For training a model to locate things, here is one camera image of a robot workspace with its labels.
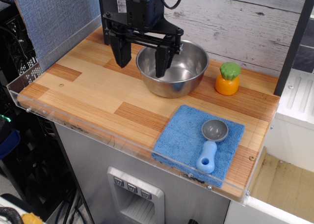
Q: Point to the blue fabric panel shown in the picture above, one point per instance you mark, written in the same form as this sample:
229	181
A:
56	26

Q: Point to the blue handled grey spoon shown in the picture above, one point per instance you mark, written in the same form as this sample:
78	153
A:
214	131

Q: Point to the silver toy fridge cabinet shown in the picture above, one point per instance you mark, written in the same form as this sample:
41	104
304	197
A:
90	159

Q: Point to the orange toy carrot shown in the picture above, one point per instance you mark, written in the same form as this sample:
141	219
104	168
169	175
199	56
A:
227	82

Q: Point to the white toy sink unit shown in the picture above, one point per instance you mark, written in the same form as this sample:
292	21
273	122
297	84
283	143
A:
283	185

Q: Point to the grey ice dispenser panel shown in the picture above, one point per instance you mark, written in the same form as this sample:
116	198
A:
135	200

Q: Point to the stainless steel bowl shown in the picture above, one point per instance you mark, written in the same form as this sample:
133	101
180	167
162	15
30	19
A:
184	75

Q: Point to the black vertical post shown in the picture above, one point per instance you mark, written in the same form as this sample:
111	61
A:
110	6

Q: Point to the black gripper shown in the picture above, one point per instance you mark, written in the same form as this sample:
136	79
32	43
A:
144	23

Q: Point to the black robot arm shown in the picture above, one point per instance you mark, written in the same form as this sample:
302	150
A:
142	23

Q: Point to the blue folded cloth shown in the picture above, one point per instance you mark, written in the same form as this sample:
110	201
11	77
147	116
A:
181	144

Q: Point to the black right post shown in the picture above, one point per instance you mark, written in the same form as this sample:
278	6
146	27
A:
296	40

